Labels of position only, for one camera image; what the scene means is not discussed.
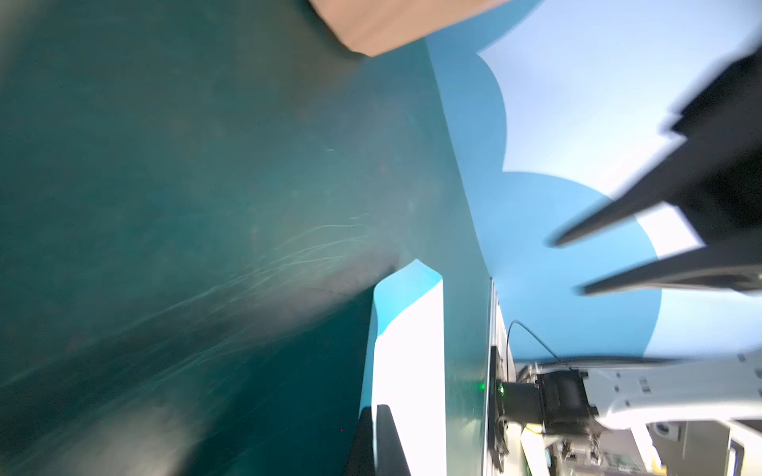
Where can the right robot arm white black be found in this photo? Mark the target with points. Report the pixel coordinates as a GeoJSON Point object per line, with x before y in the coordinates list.
{"type": "Point", "coordinates": [572, 401]}

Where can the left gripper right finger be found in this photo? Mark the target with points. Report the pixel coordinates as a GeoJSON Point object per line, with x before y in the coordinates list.
{"type": "Point", "coordinates": [389, 452]}

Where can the terracotta flower pot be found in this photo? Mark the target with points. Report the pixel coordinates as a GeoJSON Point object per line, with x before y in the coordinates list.
{"type": "Point", "coordinates": [375, 27]}

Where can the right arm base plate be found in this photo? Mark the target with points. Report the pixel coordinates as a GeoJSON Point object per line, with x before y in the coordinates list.
{"type": "Point", "coordinates": [495, 441]}

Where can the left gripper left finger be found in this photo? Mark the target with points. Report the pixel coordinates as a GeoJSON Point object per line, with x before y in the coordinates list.
{"type": "Point", "coordinates": [360, 461]}

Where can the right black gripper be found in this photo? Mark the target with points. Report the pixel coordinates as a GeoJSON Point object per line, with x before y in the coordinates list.
{"type": "Point", "coordinates": [714, 179]}

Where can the light blue square paper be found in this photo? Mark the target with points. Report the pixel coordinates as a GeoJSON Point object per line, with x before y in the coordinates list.
{"type": "Point", "coordinates": [405, 359]}

